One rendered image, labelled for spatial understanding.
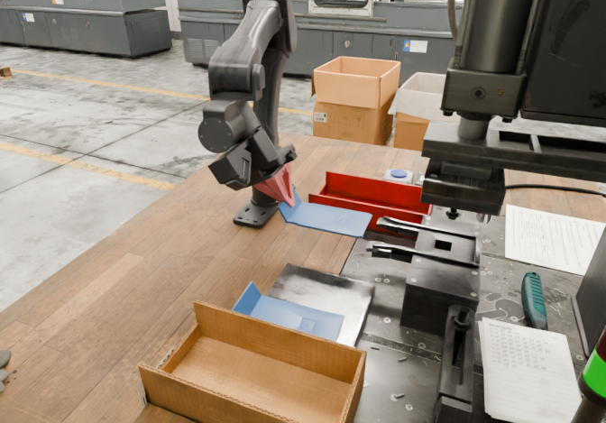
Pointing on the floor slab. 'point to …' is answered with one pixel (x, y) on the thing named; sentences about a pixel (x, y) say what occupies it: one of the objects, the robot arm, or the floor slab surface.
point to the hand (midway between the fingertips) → (289, 202)
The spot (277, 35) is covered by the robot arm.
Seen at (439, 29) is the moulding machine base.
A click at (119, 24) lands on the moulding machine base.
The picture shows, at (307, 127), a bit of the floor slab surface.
